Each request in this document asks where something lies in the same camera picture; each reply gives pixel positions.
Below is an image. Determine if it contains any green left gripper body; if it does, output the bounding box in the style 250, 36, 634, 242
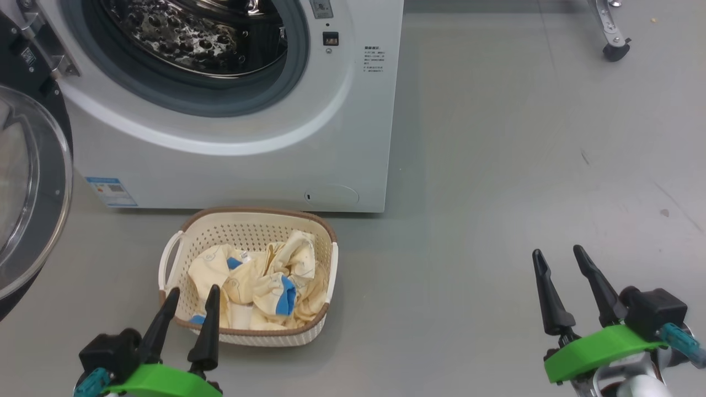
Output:
102, 362, 224, 397

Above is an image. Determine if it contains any stainless steel drum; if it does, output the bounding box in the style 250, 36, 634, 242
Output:
99, 0, 288, 78

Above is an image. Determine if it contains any grey rubber door gasket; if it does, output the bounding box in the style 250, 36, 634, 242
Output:
60, 0, 311, 118

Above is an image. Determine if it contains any blue white energy label sticker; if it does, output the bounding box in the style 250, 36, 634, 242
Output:
85, 177, 138, 208

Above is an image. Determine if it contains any black round glass door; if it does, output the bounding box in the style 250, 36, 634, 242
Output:
0, 0, 81, 323

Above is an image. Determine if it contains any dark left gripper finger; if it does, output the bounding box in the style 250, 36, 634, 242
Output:
188, 285, 222, 372
138, 287, 182, 365

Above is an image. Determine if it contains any teal right camera cable plug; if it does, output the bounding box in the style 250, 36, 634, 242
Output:
659, 323, 706, 369

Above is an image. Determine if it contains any white front-load washing machine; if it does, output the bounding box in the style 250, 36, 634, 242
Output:
33, 0, 404, 213

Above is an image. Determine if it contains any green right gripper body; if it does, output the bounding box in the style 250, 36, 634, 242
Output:
543, 324, 671, 385

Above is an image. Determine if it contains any round white filter cover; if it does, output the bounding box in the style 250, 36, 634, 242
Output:
304, 184, 360, 207

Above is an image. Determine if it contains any grey stand leg with caster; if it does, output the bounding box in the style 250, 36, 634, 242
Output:
587, 0, 632, 62

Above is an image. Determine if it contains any teal left camera cable plug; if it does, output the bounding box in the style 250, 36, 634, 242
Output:
73, 368, 114, 397

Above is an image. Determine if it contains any teal camera cable plug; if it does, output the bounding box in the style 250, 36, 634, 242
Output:
659, 323, 706, 369
73, 368, 114, 397

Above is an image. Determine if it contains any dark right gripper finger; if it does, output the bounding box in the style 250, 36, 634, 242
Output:
532, 249, 577, 337
573, 245, 629, 328

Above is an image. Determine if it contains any cream perforated laundry basket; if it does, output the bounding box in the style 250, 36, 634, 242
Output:
158, 207, 339, 347

